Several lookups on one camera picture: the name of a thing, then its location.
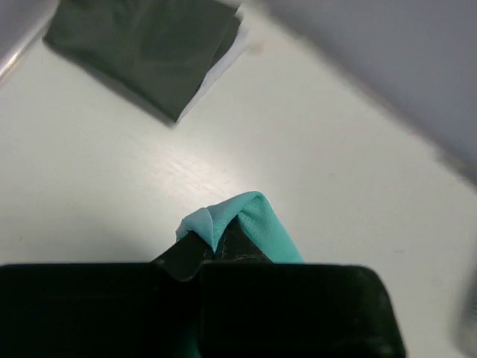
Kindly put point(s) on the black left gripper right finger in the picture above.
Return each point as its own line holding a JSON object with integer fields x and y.
{"x": 236, "y": 246}

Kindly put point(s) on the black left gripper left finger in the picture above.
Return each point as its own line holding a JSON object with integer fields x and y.
{"x": 183, "y": 260}

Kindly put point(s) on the folded dark olive t-shirt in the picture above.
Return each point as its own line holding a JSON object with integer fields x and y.
{"x": 156, "y": 54}

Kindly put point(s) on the teal t-shirt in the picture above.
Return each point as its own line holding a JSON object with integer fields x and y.
{"x": 257, "y": 220}

